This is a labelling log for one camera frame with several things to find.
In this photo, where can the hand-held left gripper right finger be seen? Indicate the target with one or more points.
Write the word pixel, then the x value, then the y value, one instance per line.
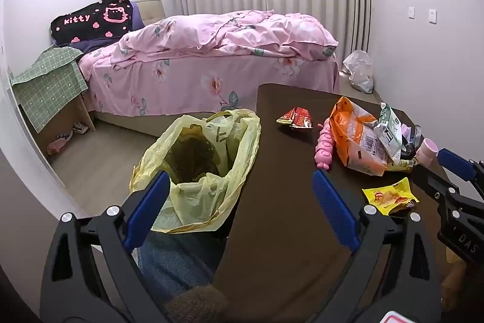
pixel 332 209

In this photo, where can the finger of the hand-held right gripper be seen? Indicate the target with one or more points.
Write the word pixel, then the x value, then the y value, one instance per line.
pixel 435 185
pixel 455 161

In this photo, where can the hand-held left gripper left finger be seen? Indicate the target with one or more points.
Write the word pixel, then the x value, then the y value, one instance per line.
pixel 151 205

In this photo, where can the yellow plastic trash bag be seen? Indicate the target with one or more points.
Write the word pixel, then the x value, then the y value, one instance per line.
pixel 204 198

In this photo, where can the white snack bag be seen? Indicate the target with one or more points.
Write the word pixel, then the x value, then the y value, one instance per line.
pixel 391 133

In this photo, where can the orange plastic bag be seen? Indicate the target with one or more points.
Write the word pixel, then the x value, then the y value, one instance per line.
pixel 349 133

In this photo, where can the pink bottle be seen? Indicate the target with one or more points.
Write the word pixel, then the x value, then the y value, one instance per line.
pixel 426 152

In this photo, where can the black white snack packet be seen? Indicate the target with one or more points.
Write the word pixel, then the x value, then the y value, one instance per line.
pixel 412 141

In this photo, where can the lavender wrapper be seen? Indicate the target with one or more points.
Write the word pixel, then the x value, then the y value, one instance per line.
pixel 406 129

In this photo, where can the person's leg in jeans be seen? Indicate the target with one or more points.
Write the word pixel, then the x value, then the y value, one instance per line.
pixel 177 262

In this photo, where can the pink pig toy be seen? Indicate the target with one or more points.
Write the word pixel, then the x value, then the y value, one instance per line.
pixel 326 147

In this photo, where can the red yellow snack wrapper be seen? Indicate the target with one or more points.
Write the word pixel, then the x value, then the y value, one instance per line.
pixel 297 118

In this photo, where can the patterned shoes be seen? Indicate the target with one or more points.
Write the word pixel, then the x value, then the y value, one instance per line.
pixel 80 127

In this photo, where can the brown fuzzy cloth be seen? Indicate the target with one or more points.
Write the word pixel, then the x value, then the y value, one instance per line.
pixel 196 306

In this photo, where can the pink slippers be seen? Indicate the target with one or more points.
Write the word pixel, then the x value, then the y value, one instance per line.
pixel 60 143

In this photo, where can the wooden nightstand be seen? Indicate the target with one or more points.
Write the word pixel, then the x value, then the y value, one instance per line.
pixel 56 126

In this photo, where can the bed with pink bedding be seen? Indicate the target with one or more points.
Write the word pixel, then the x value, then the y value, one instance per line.
pixel 181 81

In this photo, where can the white plastic bag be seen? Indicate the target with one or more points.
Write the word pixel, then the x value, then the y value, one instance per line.
pixel 359 71

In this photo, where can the green checked cloth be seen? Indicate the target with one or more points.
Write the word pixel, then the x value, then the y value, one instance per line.
pixel 45 88

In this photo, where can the pink floral duvet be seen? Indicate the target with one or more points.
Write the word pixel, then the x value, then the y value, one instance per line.
pixel 227 33

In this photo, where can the black Hello Kitty pillow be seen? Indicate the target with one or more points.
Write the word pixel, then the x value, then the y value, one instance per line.
pixel 90 22

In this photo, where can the beige headboard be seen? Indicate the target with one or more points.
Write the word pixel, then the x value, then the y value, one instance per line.
pixel 151 11

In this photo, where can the white wall outlet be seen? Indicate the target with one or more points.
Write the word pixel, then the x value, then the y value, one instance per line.
pixel 433 15

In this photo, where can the white wall switch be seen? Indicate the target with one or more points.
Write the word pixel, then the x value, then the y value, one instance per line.
pixel 411 12

